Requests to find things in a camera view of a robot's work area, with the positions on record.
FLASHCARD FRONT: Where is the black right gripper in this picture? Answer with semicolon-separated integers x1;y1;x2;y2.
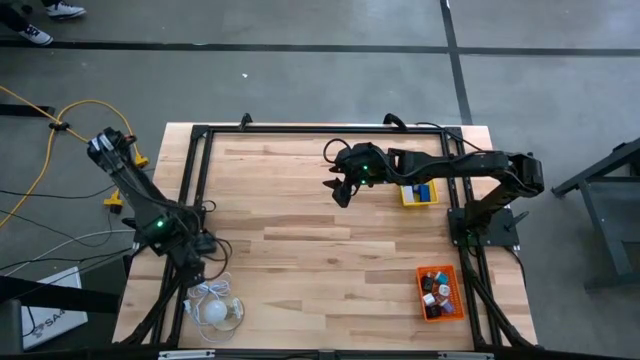
322;141;392;209

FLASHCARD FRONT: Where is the clear round dish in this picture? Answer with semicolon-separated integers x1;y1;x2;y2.
198;294;246;332

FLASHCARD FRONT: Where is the yellow plastic basket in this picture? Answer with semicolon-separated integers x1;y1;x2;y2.
399;178;440;208

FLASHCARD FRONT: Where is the yellow power plug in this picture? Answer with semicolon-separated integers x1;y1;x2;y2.
102;188;125;215

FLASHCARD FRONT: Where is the black floor beam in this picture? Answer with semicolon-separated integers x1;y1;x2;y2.
0;274;121;316

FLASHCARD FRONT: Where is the white printed box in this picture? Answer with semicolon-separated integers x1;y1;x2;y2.
19;265;90;352

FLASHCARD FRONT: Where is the orange plastic basket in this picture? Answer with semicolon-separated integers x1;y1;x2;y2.
415;264;466;324

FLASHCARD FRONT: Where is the black clamp lever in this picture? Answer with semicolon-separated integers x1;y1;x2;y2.
503;210;530;233

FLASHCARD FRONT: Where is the grey box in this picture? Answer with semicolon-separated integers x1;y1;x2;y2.
0;299;24;360

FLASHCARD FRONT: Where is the black floor bar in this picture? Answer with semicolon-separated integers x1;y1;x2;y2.
0;103;57;118

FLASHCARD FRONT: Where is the black metal bench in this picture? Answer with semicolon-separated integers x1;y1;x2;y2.
550;136;640;295

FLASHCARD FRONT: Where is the person's shoe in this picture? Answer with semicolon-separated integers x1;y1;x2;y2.
45;0;88;21
18;23;55;47

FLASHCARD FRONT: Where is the person's leg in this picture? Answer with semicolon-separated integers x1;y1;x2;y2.
0;0;32;32

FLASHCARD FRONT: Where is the white light bulb with cord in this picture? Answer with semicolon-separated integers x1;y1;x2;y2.
182;272;237;344

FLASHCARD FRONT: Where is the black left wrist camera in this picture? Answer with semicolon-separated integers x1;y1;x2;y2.
192;232;219;256

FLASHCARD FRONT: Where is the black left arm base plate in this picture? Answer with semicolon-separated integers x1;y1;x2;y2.
130;217;205;251

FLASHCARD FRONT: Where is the silver bracket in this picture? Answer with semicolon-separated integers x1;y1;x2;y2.
437;351;495;360
157;349;217;360

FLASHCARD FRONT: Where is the black aluminium table frame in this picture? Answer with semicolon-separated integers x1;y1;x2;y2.
113;122;539;351

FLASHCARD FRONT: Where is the thick black cable loop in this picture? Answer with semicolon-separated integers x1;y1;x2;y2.
382;112;410;132

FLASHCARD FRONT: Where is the white floor cable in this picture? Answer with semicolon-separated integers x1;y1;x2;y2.
0;228;137;277

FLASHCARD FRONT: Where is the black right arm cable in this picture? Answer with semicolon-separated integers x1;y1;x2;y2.
414;121;489;154

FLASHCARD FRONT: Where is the black floor cable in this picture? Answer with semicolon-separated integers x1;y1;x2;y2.
0;208;117;248
0;185;119;199

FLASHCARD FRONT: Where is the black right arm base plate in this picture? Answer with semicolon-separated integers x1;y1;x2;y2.
446;206;521;248

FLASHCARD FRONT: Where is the yellow extension cable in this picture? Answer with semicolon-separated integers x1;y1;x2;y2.
0;84;151;230

